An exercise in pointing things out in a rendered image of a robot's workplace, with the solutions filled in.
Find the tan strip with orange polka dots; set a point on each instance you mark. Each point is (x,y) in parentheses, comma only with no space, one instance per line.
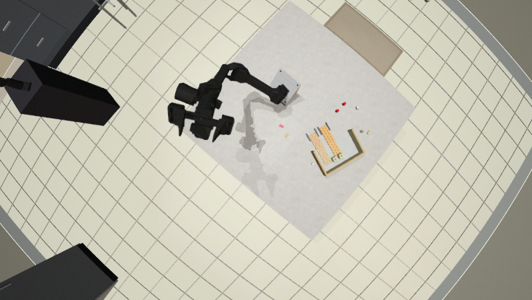
(326,133)

